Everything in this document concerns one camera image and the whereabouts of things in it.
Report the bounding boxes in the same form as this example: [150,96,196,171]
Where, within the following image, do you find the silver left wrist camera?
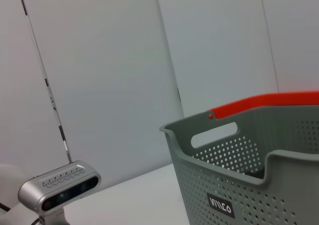
[17,160,102,215]

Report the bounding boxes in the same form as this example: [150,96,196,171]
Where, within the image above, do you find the grey-green perforated storage bin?
[159,105,319,225]

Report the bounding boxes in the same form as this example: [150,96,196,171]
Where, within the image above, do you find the orange bin handle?
[208,92,319,120]

